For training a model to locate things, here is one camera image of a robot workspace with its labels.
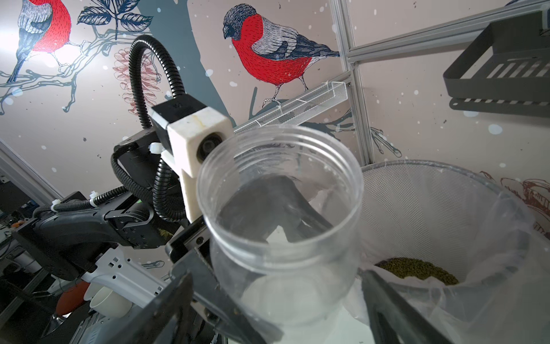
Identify green mung beans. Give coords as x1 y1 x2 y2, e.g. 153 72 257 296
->
375 257 459 285

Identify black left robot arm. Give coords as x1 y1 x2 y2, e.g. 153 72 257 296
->
14 35 283 343

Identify black wall basket shelf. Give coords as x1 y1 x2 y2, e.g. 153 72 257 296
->
443 6 549 117

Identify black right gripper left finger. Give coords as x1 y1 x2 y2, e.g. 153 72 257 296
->
108 273 193 343

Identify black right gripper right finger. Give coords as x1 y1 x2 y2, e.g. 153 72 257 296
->
360 270 451 344

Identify orange funnel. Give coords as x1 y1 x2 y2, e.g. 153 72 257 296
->
56 281 90 316

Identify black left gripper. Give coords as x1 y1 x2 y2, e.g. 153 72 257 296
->
165 175 333 343

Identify jar with red lid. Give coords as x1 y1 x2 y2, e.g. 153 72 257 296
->
198 126 363 328

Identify metal mesh trash bin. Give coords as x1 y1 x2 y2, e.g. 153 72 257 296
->
359 160 533 283

